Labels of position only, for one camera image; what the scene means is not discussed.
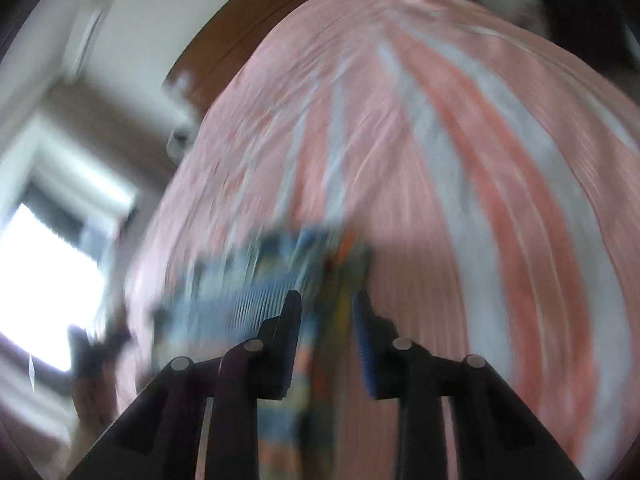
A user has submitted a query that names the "striped knit sweater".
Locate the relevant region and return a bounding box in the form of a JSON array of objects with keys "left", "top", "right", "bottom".
[{"left": 151, "top": 228, "right": 371, "bottom": 479}]

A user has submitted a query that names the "pink striped bed cover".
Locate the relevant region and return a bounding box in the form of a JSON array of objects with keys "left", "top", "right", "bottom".
[{"left": 118, "top": 0, "right": 639, "bottom": 479}]

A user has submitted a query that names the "beige curtain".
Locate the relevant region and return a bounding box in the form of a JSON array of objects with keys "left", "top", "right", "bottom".
[{"left": 40, "top": 82, "right": 176, "bottom": 193}]

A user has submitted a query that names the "white round fan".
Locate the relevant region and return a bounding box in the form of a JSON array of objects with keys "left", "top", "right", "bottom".
[{"left": 166, "top": 122, "right": 198, "bottom": 165}]

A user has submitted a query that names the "wooden headboard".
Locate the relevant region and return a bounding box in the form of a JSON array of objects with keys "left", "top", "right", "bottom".
[{"left": 165, "top": 0, "right": 307, "bottom": 116}]

